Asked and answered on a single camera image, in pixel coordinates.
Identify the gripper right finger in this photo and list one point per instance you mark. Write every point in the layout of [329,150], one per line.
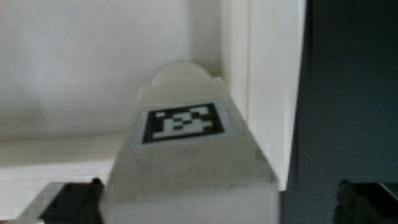
[366,203]

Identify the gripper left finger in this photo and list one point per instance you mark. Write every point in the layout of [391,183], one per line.
[73,208]

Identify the white table leg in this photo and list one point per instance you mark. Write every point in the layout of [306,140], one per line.
[191,177]

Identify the white square table top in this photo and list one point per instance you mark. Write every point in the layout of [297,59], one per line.
[82,50]

